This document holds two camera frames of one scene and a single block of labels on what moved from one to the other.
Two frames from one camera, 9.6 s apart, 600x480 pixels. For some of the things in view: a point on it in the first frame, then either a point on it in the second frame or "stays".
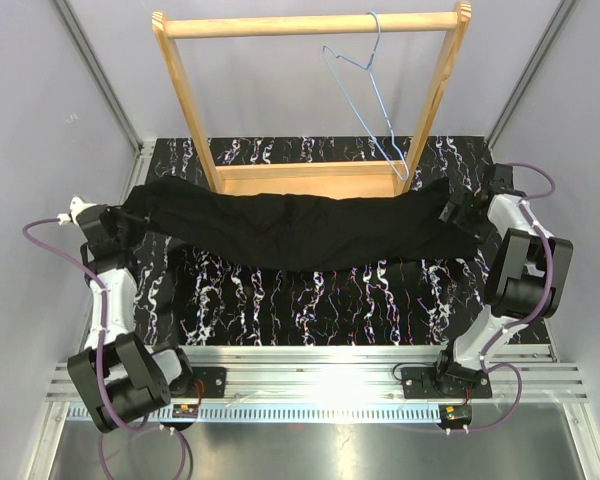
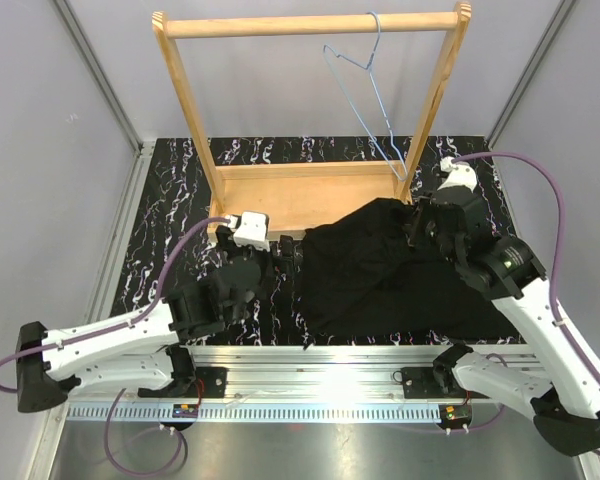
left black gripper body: [130, 229] -> [271, 266]
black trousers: [266, 224] -> [362, 273]
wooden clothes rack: [310, 180] stays
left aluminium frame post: [86, 51] stays
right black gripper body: [467, 216] -> [424, 232]
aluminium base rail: [359, 374] stays
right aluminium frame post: [544, 44] stays
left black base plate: [213, 380] stays
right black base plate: [425, 383] stays
